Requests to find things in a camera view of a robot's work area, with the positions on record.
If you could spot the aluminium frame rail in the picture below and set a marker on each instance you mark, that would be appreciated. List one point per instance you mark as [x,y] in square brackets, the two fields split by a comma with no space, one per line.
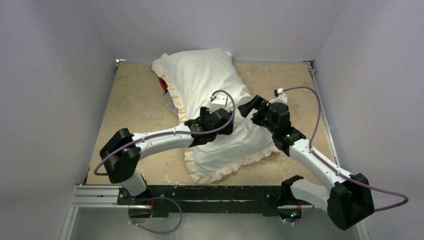
[135,104]

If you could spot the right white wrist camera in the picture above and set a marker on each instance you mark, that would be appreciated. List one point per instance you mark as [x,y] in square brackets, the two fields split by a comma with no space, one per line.
[280,96]

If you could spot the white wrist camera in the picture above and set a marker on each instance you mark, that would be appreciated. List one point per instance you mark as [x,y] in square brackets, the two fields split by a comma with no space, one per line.
[218,101]
[280,96]

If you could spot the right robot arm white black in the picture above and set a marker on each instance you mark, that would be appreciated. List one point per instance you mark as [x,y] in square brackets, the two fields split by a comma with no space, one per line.
[345,197]

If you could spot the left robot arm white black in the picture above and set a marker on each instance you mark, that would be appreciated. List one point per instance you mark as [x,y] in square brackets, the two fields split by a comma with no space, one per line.
[121,154]

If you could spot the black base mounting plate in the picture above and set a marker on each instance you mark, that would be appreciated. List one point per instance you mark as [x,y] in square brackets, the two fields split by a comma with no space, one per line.
[162,200]

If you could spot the clear plastic screw box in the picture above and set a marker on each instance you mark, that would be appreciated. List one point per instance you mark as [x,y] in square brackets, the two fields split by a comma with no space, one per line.
[167,100]

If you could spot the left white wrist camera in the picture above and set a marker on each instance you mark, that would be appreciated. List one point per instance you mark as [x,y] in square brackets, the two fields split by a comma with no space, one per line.
[218,101]

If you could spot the red handled adjustable wrench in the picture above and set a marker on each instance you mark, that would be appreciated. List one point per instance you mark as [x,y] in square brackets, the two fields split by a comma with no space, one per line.
[163,84]

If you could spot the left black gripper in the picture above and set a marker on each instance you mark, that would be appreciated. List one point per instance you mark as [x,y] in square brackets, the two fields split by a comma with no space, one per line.
[204,113]

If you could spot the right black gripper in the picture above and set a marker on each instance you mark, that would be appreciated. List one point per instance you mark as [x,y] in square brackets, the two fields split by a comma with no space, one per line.
[259,110]

